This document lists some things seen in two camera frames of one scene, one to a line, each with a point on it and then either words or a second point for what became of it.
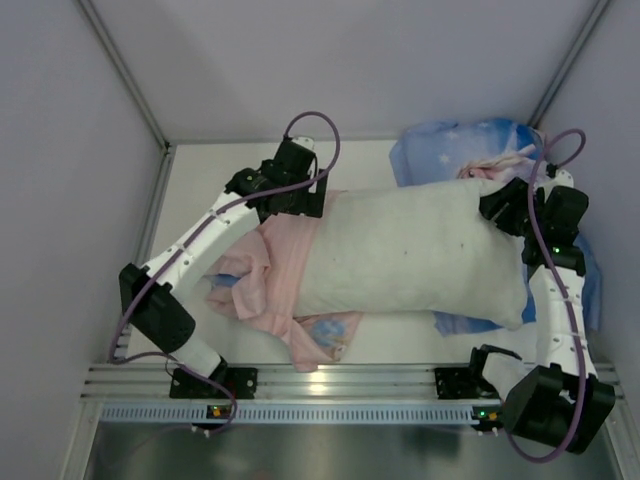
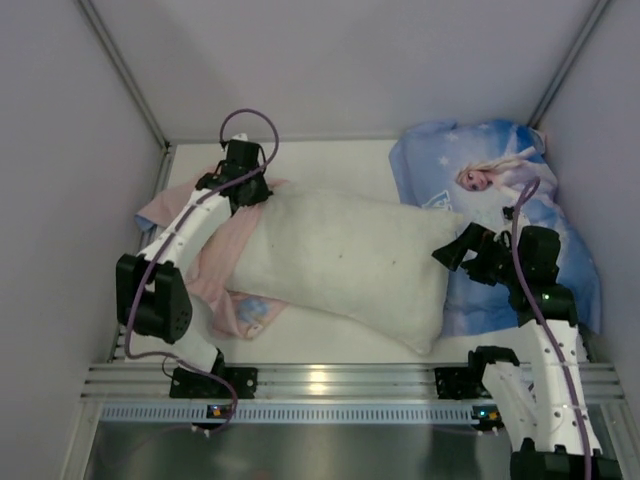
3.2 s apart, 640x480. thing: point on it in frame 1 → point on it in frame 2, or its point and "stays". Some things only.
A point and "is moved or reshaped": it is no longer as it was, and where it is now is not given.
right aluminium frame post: x=568 y=63 stays
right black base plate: x=461 y=383 stays
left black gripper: x=310 y=195 → x=245 y=189
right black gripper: x=503 y=206 → x=476 y=252
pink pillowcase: x=268 y=262 → x=209 y=269
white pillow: x=410 y=247 is moved or reshaped
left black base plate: x=242 y=381 stays
